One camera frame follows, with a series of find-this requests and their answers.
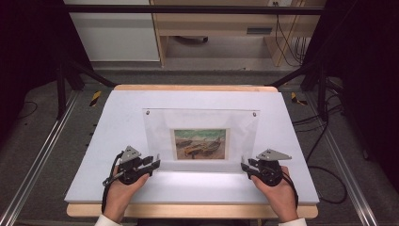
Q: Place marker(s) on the person's left hand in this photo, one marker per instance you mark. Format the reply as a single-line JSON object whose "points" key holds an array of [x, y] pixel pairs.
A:
{"points": [[120, 196]]}

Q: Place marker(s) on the dark curtain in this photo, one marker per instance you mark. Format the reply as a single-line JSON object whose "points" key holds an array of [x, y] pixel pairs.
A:
{"points": [[28, 47], [370, 78]]}

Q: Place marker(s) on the person's right white sleeve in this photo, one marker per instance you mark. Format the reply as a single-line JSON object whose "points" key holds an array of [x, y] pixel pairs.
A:
{"points": [[293, 222]]}

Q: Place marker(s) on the white table mat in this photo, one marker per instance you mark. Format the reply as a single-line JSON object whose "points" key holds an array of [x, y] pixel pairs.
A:
{"points": [[219, 188]]}

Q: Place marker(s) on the yellow black tape marker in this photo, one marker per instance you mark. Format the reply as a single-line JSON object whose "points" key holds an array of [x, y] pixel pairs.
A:
{"points": [[95, 98], [295, 98]]}

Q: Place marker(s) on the person's white sleeve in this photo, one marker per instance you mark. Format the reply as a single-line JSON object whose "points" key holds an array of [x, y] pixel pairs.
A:
{"points": [[293, 222], [105, 221]]}

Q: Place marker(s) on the black metal stand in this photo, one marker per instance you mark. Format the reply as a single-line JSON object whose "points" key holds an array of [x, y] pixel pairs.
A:
{"points": [[322, 94], [61, 91]]}

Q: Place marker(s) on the person's right hand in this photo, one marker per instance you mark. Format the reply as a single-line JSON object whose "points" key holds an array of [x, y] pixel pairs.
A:
{"points": [[280, 197]]}

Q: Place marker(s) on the light wooden desk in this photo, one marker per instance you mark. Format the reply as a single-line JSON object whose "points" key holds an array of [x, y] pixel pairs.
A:
{"points": [[216, 22]]}

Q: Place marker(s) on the black horizontal metal bar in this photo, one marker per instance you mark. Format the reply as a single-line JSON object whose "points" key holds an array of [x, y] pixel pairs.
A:
{"points": [[188, 9]]}

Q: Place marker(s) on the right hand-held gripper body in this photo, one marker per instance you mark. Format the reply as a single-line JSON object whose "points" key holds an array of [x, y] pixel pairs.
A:
{"points": [[269, 171]]}

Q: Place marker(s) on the clear acrylic photo frame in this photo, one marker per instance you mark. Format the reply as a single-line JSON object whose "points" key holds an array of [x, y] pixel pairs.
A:
{"points": [[200, 121]]}

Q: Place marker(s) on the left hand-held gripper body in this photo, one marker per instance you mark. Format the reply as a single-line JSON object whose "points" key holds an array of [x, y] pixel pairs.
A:
{"points": [[131, 166]]}

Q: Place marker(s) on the wooden table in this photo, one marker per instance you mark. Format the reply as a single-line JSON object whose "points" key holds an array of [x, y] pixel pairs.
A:
{"points": [[188, 211]]}

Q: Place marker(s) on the person's left white sleeve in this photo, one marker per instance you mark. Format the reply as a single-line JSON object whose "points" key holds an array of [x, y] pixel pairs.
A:
{"points": [[105, 221]]}

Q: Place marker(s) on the painting print photo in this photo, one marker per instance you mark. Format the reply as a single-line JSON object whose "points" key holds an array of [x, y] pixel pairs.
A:
{"points": [[200, 144]]}

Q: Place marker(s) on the aluminium floor rail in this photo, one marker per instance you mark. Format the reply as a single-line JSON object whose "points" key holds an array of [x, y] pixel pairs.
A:
{"points": [[40, 157], [345, 163]]}

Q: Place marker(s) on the white cabinet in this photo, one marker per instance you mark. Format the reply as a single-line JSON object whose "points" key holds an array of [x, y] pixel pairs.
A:
{"points": [[116, 37]]}

